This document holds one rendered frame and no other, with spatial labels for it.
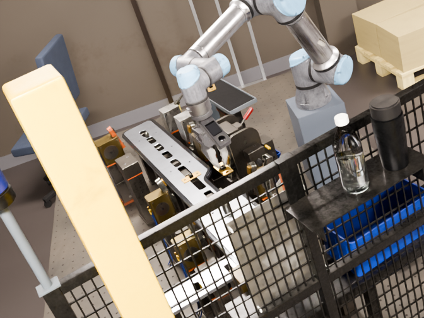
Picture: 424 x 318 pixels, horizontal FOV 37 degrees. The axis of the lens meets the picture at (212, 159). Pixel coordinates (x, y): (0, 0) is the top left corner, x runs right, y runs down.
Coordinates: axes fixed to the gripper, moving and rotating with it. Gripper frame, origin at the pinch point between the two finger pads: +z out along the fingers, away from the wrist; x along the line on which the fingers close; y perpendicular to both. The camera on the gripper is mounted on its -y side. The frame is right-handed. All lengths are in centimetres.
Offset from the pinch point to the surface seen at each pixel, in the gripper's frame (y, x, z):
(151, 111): 335, -58, 118
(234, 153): 27.5, -14.9, 14.6
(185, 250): 2.7, 22.3, 25.2
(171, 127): 102, -14, 29
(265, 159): -0.6, -15.4, 6.4
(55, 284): -58, 62, -28
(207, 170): 44, -7, 26
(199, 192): 33.1, 2.4, 26.5
